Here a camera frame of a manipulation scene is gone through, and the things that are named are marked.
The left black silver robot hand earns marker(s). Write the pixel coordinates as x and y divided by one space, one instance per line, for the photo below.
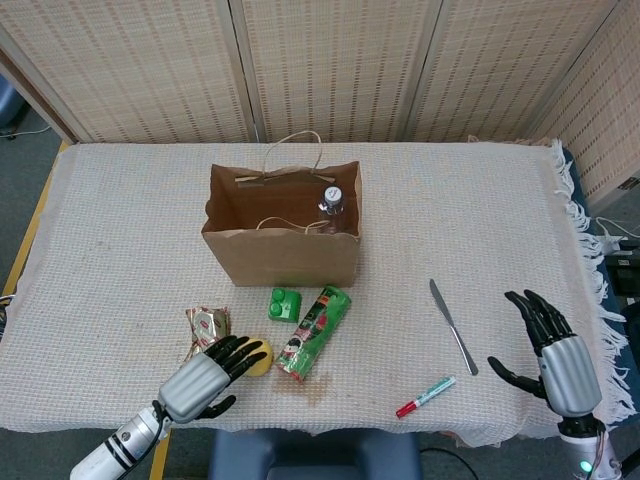
192 390

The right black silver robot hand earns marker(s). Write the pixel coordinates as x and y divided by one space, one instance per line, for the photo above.
570 375

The gold red snack packet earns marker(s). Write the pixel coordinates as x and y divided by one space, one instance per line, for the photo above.
205 325

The yellow pear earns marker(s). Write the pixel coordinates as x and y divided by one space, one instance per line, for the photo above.
262 365

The red capped marker pen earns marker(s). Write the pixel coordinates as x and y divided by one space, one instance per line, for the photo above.
425 397

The clear plastic bottle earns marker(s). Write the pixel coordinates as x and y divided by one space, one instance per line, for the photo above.
331 205

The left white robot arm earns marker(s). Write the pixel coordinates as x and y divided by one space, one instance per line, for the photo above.
115 450

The brown paper bag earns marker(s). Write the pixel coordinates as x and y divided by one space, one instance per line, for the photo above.
280 260

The black box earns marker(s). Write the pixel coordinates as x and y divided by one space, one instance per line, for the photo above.
625 270

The green toy block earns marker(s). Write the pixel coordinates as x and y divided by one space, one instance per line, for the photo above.
285 306

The metal table knife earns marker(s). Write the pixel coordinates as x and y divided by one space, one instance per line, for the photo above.
452 327

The green chips can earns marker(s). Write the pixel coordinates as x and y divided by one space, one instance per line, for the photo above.
312 335

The blue chair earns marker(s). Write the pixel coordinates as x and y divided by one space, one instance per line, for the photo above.
310 455

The white woven tablecloth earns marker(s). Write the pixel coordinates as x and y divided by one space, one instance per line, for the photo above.
125 225

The woven folding screen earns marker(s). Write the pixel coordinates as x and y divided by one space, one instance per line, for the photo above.
150 75

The blue round container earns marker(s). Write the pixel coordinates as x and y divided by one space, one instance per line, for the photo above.
10 105

